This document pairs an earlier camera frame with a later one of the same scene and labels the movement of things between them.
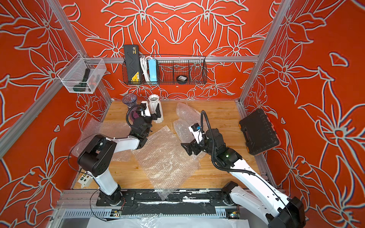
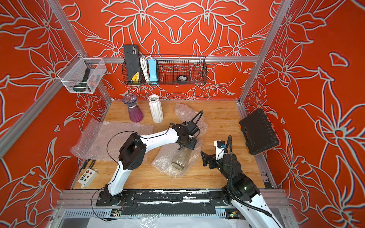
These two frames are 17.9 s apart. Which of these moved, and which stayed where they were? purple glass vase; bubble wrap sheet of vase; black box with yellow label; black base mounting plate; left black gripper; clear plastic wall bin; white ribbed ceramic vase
Moved: left black gripper
Stayed: black base mounting plate; purple glass vase; white ribbed ceramic vase; clear plastic wall bin; black box with yellow label; bubble wrap sheet of vase
